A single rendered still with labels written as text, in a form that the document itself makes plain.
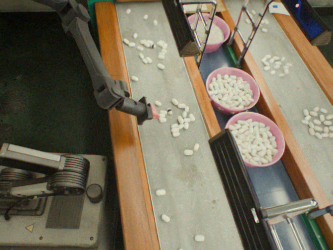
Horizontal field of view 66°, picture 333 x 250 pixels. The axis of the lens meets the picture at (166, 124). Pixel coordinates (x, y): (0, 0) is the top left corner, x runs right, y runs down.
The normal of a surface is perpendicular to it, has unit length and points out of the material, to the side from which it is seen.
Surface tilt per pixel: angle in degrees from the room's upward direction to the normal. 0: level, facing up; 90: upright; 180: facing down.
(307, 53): 0
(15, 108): 0
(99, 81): 44
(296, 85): 0
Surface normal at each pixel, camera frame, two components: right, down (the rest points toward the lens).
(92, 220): 0.10, -0.51
